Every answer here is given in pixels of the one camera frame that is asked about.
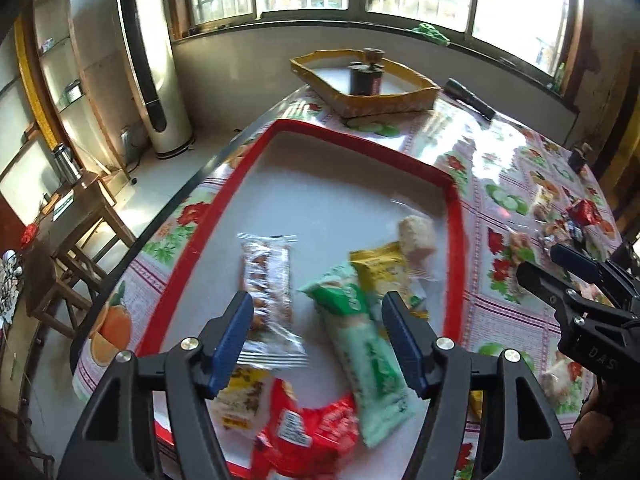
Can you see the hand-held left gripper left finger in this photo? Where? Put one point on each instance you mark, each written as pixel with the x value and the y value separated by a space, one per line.
pixel 230 345

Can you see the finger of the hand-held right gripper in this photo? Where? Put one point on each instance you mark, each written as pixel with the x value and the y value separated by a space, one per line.
pixel 575 261
pixel 542 282

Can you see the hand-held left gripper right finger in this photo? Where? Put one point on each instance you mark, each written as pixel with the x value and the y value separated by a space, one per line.
pixel 405 355

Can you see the black snack packet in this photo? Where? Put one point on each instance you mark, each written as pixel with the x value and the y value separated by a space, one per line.
pixel 565 232

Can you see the green snack packet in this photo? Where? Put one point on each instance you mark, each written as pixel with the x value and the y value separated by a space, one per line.
pixel 365 350

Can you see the clear peanut snack packet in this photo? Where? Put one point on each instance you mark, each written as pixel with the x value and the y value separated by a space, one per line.
pixel 267 280

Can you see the white rice cake packet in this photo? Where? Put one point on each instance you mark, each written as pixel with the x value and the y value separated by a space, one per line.
pixel 417 240

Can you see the red snack packet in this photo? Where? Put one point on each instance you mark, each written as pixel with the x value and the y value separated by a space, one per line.
pixel 585 212
pixel 305 435

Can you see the red rimmed white tray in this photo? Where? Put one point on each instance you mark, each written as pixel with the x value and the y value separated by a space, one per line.
pixel 310 195

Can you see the person's right hand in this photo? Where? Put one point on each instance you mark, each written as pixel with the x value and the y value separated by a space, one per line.
pixel 592 427

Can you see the fruit print tablecloth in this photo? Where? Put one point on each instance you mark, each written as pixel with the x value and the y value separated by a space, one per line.
pixel 500 310

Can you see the green bottle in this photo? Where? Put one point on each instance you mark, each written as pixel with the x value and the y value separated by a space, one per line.
pixel 560 79

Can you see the black flashlight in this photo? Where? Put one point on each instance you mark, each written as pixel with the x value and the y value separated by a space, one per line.
pixel 470 99

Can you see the wooden stool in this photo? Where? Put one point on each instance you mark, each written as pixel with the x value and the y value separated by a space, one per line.
pixel 85 200

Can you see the red decoration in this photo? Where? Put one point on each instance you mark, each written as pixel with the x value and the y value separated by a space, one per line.
pixel 30 233

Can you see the black white patterned cloth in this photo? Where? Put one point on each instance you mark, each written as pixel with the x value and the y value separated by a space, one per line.
pixel 10 280

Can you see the metal kettle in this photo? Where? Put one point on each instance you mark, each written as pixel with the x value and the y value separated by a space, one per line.
pixel 67 162

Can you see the white tower air conditioner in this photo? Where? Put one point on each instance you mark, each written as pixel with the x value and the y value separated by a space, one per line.
pixel 165 100

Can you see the green cloth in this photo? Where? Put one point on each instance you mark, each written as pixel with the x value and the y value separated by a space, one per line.
pixel 430 34

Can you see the black cylindrical canister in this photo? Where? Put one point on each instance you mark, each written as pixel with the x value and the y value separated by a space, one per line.
pixel 364 80

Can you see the yellow cardboard tray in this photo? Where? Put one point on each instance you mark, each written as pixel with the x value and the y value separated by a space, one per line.
pixel 325 67

